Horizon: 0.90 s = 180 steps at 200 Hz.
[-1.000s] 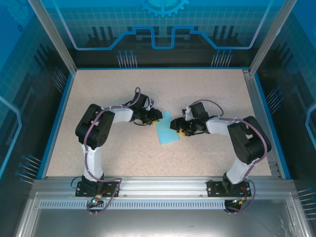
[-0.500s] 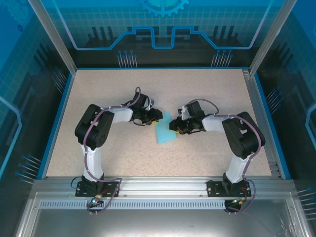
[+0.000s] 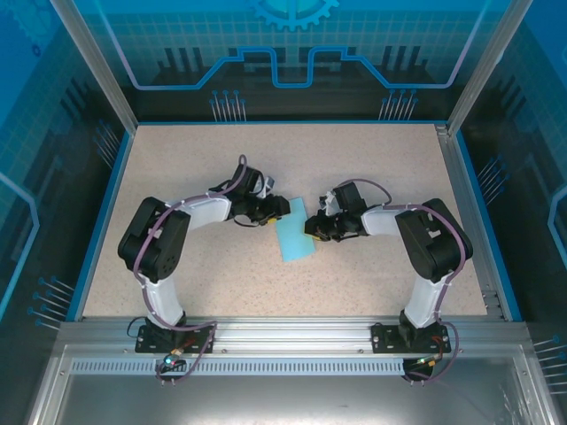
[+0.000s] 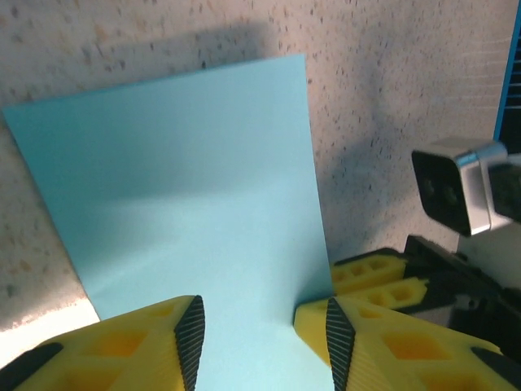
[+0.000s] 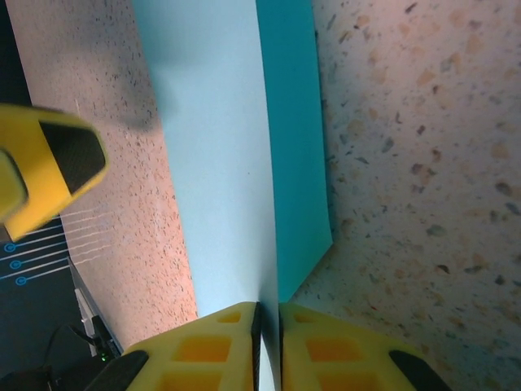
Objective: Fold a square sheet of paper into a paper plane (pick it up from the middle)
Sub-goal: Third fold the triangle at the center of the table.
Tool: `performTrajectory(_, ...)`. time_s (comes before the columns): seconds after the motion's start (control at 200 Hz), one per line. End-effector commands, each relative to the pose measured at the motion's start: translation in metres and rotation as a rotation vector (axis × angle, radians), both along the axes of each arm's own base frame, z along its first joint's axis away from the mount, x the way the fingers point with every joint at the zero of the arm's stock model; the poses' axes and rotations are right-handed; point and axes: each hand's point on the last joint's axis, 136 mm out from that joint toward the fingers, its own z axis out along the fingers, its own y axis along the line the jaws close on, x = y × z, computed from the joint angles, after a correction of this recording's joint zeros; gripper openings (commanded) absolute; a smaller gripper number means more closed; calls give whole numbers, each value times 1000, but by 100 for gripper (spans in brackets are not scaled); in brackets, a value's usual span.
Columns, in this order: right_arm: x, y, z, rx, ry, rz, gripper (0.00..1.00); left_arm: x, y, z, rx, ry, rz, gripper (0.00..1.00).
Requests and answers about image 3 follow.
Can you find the aluminium frame post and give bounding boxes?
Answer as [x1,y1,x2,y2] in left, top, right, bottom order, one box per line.
[47,0,139,134]
[446,0,533,136]

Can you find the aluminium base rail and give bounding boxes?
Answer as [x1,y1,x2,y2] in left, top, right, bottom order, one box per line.
[57,314,532,359]

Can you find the light blue cloth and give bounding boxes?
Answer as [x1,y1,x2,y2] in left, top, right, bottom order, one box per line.
[274,196,318,264]

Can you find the sheet metal tray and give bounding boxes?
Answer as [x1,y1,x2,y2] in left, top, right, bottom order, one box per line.
[26,344,562,425]

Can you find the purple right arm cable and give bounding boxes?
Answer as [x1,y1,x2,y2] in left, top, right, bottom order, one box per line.
[340,178,466,385]

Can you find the aluminium side rail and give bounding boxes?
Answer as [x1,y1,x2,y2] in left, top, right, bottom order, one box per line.
[434,123,507,321]

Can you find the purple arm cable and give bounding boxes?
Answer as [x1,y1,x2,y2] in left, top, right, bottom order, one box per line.
[340,178,466,385]
[131,153,221,385]

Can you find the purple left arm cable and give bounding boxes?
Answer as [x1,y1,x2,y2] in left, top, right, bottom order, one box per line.
[131,153,221,385]

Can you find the slotted grey cable duct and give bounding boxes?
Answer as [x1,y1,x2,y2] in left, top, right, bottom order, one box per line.
[69,359,411,376]

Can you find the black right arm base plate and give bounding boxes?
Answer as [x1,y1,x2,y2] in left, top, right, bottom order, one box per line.
[370,322,448,355]

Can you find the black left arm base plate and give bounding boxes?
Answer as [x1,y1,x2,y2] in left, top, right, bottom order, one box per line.
[135,324,217,355]

